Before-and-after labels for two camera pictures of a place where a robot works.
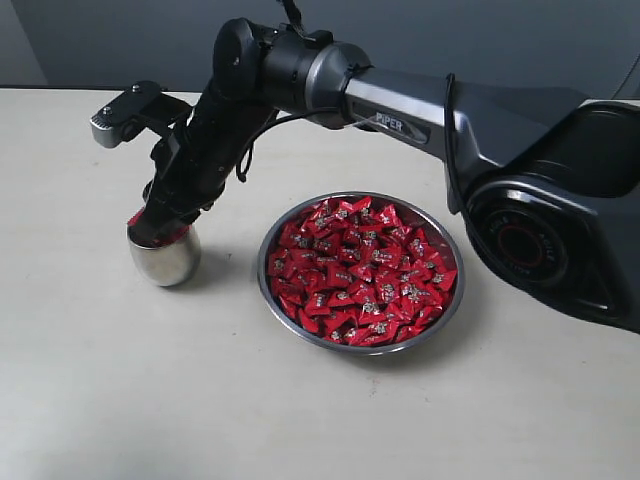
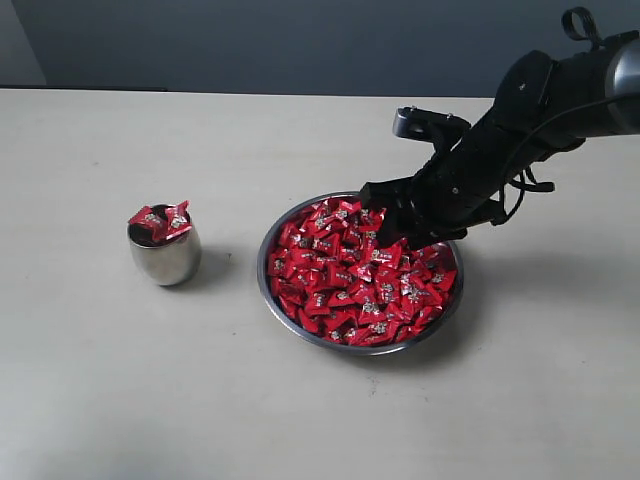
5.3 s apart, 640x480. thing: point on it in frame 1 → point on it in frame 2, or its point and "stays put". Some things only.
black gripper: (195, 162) → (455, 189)
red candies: (142, 240) stays put
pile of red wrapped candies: (354, 271) stays put
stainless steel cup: (171, 263) stays put
